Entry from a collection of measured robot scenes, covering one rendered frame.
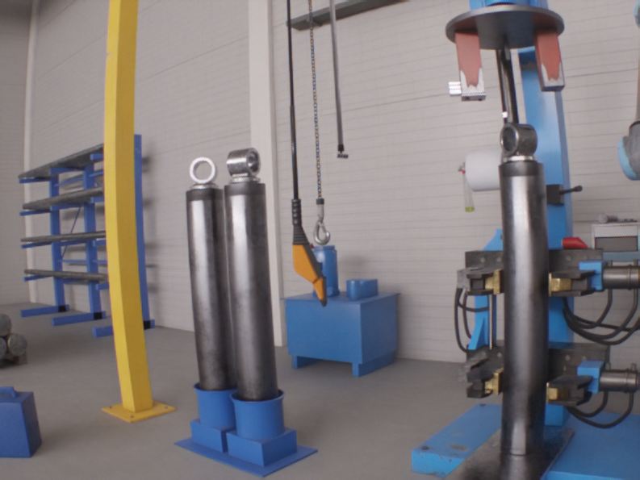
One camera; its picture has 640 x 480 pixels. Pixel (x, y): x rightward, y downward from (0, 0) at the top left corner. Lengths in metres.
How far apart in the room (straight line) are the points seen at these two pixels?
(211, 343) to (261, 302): 0.43
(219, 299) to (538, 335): 1.67
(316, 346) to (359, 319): 0.52
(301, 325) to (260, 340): 2.09
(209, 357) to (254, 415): 0.43
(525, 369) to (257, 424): 1.37
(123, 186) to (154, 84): 4.28
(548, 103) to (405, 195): 2.45
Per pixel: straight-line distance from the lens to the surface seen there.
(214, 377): 3.16
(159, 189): 7.67
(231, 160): 2.89
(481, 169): 3.46
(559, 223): 2.89
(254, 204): 2.82
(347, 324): 4.63
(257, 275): 2.83
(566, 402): 2.45
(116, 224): 3.82
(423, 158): 5.01
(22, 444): 3.41
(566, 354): 2.74
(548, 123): 2.93
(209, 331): 3.10
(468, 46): 2.59
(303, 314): 4.90
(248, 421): 2.97
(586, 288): 2.39
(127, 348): 3.89
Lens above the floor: 1.23
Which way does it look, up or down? 1 degrees down
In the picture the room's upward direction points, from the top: 3 degrees counter-clockwise
